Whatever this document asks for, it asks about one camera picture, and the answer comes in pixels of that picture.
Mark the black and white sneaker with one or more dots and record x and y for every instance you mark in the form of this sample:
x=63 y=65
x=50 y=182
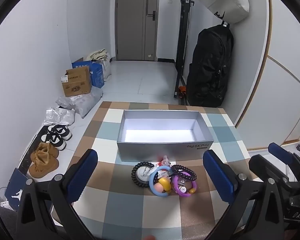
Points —
x=53 y=141
x=61 y=131

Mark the grey door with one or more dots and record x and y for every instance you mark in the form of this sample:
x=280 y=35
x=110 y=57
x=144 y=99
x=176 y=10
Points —
x=130 y=30

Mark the checkered tablecloth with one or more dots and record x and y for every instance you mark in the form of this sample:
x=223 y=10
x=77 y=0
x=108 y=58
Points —
x=160 y=212

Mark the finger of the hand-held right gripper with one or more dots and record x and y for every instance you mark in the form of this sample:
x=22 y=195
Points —
x=263 y=166
x=280 y=150

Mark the white power strip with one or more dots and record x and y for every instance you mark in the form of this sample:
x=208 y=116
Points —
x=5 y=203

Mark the black backpack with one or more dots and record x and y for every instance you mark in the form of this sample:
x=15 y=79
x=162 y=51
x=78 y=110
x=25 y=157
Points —
x=210 y=67

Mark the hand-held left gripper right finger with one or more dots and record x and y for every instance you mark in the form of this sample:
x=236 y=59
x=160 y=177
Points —
x=218 y=177

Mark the white wardrobe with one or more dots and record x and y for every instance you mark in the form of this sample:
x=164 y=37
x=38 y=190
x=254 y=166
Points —
x=277 y=80

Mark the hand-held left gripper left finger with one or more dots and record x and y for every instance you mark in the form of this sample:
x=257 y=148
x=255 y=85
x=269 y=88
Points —
x=83 y=175

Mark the beige cloth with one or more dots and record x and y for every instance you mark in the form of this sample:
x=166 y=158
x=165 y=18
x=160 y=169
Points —
x=97 y=54

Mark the black floor mat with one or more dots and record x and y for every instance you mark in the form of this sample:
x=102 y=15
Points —
x=30 y=146

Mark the small orange item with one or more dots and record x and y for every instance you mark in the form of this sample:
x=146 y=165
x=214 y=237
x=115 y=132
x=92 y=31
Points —
x=182 y=91

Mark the silver crinkled bag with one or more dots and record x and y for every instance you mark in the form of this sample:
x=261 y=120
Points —
x=58 y=116

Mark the blue cardboard box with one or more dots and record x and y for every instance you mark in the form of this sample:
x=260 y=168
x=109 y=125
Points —
x=98 y=76

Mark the brown cardboard box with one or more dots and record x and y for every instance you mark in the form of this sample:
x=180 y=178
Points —
x=76 y=83

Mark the black metal stand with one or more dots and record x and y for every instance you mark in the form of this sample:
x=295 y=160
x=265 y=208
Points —
x=183 y=30

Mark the brown boot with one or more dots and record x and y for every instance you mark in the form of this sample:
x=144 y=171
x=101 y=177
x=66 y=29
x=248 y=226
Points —
x=43 y=166
x=48 y=150

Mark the red charm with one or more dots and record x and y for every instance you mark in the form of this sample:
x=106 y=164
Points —
x=165 y=160

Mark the white hanging bag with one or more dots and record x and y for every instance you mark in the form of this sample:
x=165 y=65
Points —
x=225 y=0

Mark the white plastic bag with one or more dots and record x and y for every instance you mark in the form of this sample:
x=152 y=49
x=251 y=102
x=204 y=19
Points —
x=106 y=67

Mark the silver cardboard box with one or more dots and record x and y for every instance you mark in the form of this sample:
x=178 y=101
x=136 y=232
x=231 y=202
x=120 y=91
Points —
x=160 y=150

